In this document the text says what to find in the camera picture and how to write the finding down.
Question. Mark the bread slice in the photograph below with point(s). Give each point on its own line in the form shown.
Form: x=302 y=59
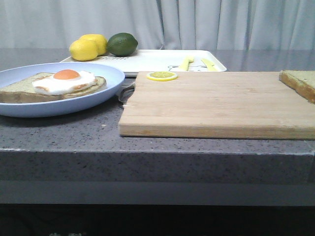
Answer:
x=23 y=91
x=303 y=82

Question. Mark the white bear tray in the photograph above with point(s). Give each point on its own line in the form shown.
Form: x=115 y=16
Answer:
x=160 y=60

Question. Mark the lemon slice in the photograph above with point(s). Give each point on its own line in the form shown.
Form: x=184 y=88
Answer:
x=162 y=76

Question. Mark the blue round plate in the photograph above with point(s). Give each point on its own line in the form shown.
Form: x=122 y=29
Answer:
x=114 y=78

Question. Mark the yellow plastic fork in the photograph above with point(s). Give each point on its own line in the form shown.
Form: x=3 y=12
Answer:
x=184 y=66

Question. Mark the yellow plastic knife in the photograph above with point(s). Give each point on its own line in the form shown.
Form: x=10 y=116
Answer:
x=209 y=65

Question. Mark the green lime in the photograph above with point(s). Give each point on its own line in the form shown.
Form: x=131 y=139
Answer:
x=122 y=44

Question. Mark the wooden cutting board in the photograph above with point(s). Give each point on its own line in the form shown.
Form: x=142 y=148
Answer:
x=244 y=105

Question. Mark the rear yellow lemon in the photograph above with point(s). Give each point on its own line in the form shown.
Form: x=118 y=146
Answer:
x=100 y=41

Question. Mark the yellow lemon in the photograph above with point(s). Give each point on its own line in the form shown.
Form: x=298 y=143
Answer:
x=100 y=41
x=83 y=50

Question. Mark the fried egg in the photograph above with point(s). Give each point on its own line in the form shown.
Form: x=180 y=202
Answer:
x=63 y=82

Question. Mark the front yellow lemon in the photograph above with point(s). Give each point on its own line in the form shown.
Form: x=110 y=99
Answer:
x=83 y=50

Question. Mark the grey curtain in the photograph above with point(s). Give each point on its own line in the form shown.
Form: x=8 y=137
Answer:
x=162 y=24

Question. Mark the metal board handle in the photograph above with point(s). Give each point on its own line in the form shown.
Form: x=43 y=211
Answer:
x=125 y=93

